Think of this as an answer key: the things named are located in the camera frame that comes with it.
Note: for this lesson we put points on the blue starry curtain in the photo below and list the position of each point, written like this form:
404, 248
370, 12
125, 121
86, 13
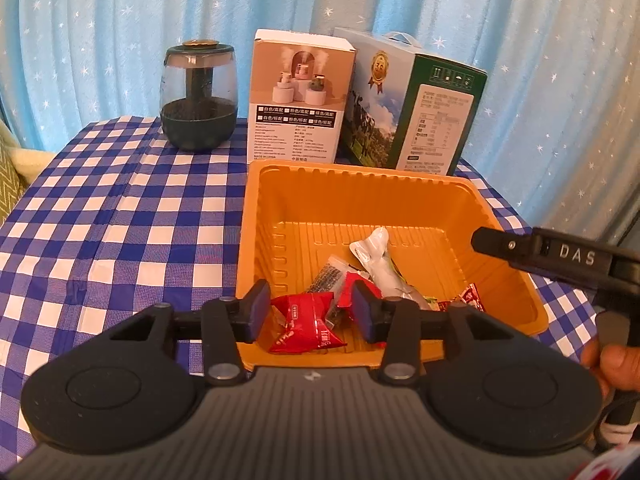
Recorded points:
100, 35

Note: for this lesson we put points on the red snack packet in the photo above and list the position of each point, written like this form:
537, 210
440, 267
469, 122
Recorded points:
305, 325
346, 292

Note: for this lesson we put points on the blue checked tablecloth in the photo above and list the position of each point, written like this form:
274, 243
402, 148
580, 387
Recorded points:
125, 210

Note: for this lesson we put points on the grey curtain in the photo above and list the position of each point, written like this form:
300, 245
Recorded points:
631, 160

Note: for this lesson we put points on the clear packet of dark snack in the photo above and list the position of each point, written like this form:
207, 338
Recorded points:
325, 280

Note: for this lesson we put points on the person's right hand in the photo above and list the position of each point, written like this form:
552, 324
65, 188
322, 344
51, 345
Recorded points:
617, 367

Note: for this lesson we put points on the green printed carton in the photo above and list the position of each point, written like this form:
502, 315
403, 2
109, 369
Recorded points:
435, 125

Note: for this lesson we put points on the red and white clothing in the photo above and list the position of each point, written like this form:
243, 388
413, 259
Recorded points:
615, 467

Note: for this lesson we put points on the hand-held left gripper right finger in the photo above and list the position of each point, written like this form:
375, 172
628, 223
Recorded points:
365, 315

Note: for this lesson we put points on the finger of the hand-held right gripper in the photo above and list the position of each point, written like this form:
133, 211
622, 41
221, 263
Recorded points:
500, 244

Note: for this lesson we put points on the orange plastic tray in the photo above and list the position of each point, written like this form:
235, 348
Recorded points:
300, 200

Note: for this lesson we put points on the dark green glass humidifier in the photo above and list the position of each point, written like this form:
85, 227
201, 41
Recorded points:
200, 120

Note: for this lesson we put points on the cream sofa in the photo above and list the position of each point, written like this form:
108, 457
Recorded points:
30, 162

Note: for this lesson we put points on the white humidifier box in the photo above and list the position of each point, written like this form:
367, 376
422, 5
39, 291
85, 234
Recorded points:
300, 135

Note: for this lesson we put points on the green snack packet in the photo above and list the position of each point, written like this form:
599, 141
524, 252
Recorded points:
380, 265

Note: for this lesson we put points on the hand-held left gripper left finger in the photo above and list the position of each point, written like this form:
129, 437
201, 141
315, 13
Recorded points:
260, 310

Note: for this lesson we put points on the green zigzag pillow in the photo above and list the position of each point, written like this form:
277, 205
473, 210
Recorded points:
6, 190

